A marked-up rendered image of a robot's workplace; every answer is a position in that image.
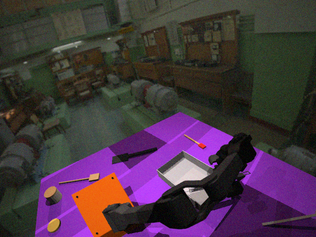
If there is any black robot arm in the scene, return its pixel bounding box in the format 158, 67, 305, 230
102, 132, 256, 233

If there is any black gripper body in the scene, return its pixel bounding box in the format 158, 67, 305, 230
208, 154, 244, 198

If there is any red brush with wooden handle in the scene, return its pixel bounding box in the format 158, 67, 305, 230
184, 135, 206, 149

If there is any grey spatula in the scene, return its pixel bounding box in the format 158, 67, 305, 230
112, 147, 157, 164

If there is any grey roasting tin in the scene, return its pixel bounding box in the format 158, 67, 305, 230
157, 151, 213, 211

